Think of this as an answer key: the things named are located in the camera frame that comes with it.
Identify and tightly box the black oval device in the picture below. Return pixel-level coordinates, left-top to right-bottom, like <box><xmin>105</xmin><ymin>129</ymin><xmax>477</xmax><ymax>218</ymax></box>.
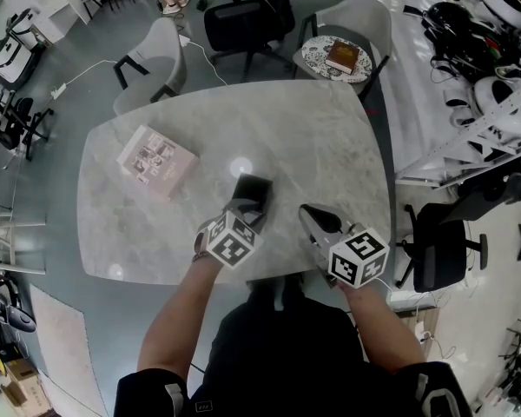
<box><xmin>0</xmin><ymin>284</ymin><xmax>38</xmax><ymax>334</ymax></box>

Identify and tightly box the person's left forearm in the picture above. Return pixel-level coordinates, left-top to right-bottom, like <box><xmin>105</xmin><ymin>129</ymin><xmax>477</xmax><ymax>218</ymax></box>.
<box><xmin>137</xmin><ymin>254</ymin><xmax>225</xmax><ymax>381</ymax></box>

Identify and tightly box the white table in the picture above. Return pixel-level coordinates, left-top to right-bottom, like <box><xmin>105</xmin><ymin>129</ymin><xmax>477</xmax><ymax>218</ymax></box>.
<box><xmin>0</xmin><ymin>202</ymin><xmax>48</xmax><ymax>276</ymax></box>

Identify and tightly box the plywood floor board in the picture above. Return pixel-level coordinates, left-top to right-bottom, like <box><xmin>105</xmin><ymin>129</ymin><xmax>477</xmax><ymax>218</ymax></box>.
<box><xmin>28</xmin><ymin>284</ymin><xmax>109</xmax><ymax>417</ymax></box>

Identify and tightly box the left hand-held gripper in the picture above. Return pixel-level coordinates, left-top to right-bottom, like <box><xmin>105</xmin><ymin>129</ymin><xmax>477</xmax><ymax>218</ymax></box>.
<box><xmin>194</xmin><ymin>196</ymin><xmax>267</xmax><ymax>270</ymax></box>

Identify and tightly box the white cable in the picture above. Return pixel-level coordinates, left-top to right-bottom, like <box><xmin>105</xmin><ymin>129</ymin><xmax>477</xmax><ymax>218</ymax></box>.
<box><xmin>64</xmin><ymin>58</ymin><xmax>118</xmax><ymax>89</ymax></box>
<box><xmin>188</xmin><ymin>41</ymin><xmax>229</xmax><ymax>87</ymax></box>

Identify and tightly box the white robot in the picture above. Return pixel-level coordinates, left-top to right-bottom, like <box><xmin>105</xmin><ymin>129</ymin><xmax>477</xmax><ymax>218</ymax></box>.
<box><xmin>0</xmin><ymin>9</ymin><xmax>43</xmax><ymax>90</ymax></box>

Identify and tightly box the black square pen holder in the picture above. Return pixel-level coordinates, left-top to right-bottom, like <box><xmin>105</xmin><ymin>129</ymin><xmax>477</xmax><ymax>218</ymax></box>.
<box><xmin>231</xmin><ymin>172</ymin><xmax>274</xmax><ymax>234</ymax></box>

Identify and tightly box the grey shell chair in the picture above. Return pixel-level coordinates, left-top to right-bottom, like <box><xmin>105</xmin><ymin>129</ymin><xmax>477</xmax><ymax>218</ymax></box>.
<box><xmin>291</xmin><ymin>0</ymin><xmax>394</xmax><ymax>103</ymax></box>
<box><xmin>112</xmin><ymin>17</ymin><xmax>188</xmax><ymax>116</ymax></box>

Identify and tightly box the pink book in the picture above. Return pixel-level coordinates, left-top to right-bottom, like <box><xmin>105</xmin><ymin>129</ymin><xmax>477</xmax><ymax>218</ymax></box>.
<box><xmin>115</xmin><ymin>123</ymin><xmax>201</xmax><ymax>202</ymax></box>

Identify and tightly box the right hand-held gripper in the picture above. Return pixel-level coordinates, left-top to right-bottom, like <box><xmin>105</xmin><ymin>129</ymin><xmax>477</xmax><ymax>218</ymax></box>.
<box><xmin>298</xmin><ymin>203</ymin><xmax>391</xmax><ymax>289</ymax></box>

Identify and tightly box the black office chair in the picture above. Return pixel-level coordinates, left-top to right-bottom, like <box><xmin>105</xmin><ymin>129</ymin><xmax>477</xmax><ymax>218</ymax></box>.
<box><xmin>0</xmin><ymin>97</ymin><xmax>56</xmax><ymax>169</ymax></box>
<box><xmin>203</xmin><ymin>0</ymin><xmax>303</xmax><ymax>82</ymax></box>
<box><xmin>394</xmin><ymin>180</ymin><xmax>490</xmax><ymax>293</ymax></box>

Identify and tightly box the white metal shelf rack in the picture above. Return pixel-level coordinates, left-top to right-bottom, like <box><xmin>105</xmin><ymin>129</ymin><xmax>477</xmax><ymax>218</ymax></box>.
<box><xmin>394</xmin><ymin>71</ymin><xmax>521</xmax><ymax>189</ymax></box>

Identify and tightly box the cardboard box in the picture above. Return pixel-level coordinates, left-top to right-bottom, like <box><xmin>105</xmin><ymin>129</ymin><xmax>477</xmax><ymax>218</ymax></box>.
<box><xmin>0</xmin><ymin>358</ymin><xmax>49</xmax><ymax>417</ymax></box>

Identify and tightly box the brown book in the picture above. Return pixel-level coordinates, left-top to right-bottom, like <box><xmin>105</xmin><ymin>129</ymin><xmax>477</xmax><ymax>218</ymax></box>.
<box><xmin>324</xmin><ymin>40</ymin><xmax>360</xmax><ymax>76</ymax></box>

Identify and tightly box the person's black clothing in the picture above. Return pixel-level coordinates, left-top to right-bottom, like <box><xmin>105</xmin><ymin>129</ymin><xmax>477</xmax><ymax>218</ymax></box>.
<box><xmin>112</xmin><ymin>275</ymin><xmax>474</xmax><ymax>417</ymax></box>

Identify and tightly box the person's right forearm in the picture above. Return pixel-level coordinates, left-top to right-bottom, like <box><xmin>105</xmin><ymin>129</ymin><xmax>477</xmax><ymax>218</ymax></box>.
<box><xmin>340</xmin><ymin>282</ymin><xmax>426</xmax><ymax>375</ymax></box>

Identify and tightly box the white shelf cabinet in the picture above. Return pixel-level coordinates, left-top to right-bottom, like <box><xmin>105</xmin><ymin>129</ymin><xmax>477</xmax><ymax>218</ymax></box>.
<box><xmin>8</xmin><ymin>0</ymin><xmax>96</xmax><ymax>45</ymax></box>

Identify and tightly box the heap of robot parts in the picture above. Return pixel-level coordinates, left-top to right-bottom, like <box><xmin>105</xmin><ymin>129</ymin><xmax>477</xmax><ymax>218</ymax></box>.
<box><xmin>423</xmin><ymin>0</ymin><xmax>521</xmax><ymax>129</ymax></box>

